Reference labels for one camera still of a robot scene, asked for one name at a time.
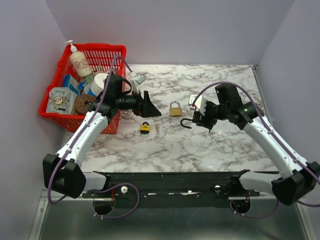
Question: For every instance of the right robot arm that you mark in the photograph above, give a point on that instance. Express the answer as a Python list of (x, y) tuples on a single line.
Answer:
[(296, 176)]

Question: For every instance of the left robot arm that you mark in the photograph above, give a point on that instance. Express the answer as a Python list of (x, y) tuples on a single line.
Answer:
[(62, 171)]

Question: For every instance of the yellow padlock key pair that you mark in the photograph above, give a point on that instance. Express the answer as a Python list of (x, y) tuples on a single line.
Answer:
[(157, 127)]

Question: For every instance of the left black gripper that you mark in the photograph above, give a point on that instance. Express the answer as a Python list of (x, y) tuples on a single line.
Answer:
[(144, 107)]

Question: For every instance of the grey cartoon pouch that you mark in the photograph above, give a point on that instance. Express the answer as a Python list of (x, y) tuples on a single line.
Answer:
[(61, 101)]

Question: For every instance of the black padlock with keys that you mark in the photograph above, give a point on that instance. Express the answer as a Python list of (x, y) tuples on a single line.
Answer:
[(186, 122)]

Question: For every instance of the cream pump lotion bottle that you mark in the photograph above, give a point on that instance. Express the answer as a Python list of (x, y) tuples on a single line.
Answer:
[(79, 61)]

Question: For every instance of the red plastic basket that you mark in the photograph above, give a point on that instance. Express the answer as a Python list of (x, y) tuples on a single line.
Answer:
[(97, 54)]

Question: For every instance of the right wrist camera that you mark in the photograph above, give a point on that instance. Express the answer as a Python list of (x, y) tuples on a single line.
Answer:
[(199, 105)]

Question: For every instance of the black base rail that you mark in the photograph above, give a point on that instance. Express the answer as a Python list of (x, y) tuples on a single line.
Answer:
[(171, 189)]

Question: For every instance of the blue white package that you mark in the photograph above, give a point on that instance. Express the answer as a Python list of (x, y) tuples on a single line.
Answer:
[(72, 84)]

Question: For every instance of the large brass padlock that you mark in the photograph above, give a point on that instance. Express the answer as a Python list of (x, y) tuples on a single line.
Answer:
[(175, 109)]

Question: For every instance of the yellow black padlock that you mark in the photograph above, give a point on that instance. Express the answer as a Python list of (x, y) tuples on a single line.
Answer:
[(145, 128)]

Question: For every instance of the brown round item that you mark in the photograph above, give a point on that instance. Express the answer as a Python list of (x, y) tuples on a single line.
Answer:
[(82, 103)]

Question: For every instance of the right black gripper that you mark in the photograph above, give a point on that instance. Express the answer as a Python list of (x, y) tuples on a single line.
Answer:
[(201, 120)]

